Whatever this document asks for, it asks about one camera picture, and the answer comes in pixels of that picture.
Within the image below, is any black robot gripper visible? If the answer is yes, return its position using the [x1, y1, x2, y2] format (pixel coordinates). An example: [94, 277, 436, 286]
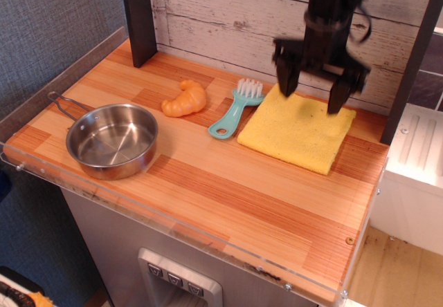
[273, 19, 370, 114]

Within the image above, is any yellow cloth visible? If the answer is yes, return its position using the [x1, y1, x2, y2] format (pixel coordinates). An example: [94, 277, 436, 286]
[237, 84, 356, 175]

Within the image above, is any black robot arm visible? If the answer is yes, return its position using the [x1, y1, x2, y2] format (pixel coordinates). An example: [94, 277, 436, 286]
[273, 0, 370, 114]

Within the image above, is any teal dish brush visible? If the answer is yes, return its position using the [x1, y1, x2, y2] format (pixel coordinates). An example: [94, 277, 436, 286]
[208, 79, 265, 140]

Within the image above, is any orange plastic croissant toy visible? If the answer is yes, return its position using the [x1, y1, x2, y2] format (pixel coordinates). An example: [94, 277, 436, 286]
[161, 80, 207, 118]

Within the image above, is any stainless steel pan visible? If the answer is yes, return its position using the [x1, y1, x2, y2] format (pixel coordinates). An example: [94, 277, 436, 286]
[47, 91, 159, 180]

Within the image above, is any clear acrylic edge guard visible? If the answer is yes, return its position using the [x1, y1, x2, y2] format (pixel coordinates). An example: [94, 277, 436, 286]
[4, 136, 388, 306]

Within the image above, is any silver dispenser button panel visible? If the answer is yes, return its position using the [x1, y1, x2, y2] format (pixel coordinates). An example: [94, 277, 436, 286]
[138, 248, 224, 306]

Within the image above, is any grey toy kitchen cabinet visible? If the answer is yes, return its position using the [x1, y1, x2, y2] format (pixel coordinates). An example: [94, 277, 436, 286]
[62, 189, 313, 306]

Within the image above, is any orange object bottom left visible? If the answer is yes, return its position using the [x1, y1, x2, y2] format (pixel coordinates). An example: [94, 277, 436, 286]
[28, 292, 55, 307]

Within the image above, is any dark right shelf post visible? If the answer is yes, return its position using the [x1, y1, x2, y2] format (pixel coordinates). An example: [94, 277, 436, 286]
[380, 0, 442, 145]

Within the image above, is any dark shelf post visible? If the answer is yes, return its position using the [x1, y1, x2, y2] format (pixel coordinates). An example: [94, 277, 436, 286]
[123, 0, 157, 68]
[380, 0, 442, 145]

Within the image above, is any dark left shelf post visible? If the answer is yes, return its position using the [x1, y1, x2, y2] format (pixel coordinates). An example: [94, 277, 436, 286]
[123, 0, 157, 68]

